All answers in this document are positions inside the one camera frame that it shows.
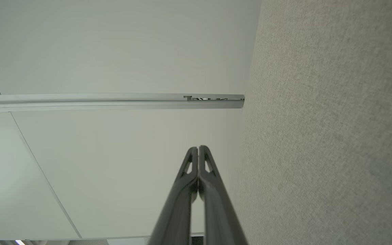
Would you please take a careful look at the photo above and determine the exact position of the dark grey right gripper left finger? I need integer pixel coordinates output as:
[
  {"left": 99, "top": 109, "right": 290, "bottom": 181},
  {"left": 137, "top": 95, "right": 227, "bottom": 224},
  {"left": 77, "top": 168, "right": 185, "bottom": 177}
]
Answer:
[{"left": 147, "top": 147, "right": 199, "bottom": 245}]

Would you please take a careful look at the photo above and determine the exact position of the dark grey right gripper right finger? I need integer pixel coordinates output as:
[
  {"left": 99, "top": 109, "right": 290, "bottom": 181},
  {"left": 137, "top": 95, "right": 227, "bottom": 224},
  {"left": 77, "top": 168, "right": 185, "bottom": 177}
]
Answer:
[{"left": 198, "top": 145, "right": 248, "bottom": 245}]

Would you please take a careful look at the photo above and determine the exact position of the grey fabric sofa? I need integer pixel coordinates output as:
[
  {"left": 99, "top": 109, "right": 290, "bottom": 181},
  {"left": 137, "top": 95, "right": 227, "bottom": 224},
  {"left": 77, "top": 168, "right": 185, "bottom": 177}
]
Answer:
[{"left": 228, "top": 0, "right": 392, "bottom": 245}]

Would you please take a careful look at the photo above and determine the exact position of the grey aluminium partition post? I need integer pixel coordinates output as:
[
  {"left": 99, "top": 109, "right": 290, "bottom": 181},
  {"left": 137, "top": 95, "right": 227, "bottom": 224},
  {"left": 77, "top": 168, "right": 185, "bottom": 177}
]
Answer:
[{"left": 0, "top": 93, "right": 245, "bottom": 113}]

